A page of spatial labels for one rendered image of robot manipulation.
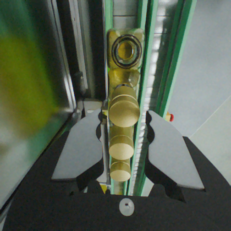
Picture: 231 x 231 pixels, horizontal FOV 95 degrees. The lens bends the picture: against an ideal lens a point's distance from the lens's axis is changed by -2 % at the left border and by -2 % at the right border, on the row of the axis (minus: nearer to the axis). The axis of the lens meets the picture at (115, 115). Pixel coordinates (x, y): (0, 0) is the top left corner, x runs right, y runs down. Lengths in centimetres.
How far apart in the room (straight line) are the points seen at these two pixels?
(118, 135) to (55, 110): 13
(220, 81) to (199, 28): 25
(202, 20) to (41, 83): 55
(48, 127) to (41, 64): 10
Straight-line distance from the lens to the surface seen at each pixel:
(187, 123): 72
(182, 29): 34
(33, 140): 20
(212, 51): 62
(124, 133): 16
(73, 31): 45
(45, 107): 21
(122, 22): 39
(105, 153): 61
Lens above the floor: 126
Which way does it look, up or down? 58 degrees down
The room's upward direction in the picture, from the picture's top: 174 degrees counter-clockwise
